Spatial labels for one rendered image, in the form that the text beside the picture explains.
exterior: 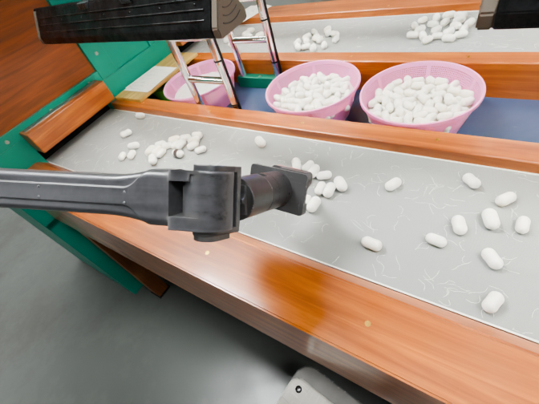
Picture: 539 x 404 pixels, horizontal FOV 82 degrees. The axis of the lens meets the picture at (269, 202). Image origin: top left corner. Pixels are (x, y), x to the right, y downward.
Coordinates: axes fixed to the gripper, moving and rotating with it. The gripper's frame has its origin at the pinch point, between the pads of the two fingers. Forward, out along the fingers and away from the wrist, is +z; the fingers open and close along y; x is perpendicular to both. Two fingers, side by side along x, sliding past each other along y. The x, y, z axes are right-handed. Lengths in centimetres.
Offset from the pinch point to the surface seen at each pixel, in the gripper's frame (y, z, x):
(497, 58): -26, 44, -31
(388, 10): 9, 72, -52
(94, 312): 108, 23, 90
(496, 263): -31.4, 1.5, 5.3
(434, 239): -23.0, 2.8, 4.6
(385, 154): -10.0, 18.9, -6.3
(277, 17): 55, 73, -52
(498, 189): -30.4, 15.1, -3.6
